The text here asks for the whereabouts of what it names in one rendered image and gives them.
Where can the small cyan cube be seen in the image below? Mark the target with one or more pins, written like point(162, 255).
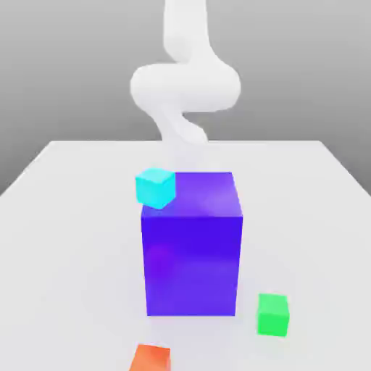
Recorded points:
point(155, 188)

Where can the large purple box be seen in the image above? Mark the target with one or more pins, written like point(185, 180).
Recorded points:
point(191, 261)

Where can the small green cube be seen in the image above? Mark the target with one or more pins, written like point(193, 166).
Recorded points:
point(272, 316)

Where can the small orange cube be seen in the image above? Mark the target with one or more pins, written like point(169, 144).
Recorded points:
point(150, 359)

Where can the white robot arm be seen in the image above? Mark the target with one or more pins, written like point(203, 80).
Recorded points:
point(185, 87)

